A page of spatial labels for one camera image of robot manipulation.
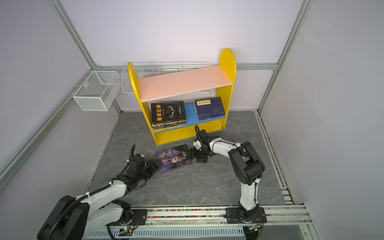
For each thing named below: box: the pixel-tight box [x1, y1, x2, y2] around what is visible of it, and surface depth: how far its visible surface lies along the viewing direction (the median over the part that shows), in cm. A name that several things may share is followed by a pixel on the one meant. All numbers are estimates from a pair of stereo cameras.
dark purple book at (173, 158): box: [155, 144, 193, 175], surface depth 95 cm
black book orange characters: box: [151, 101, 187, 124], surface depth 93 cm
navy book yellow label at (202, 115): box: [196, 111, 225, 121], surface depth 98 cm
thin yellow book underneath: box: [152, 120, 187, 126], surface depth 90 cm
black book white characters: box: [152, 124, 187, 131], surface depth 93 cm
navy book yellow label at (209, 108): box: [194, 96, 226, 121], surface depth 99 cm
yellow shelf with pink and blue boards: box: [128, 48, 237, 146], surface depth 83 cm
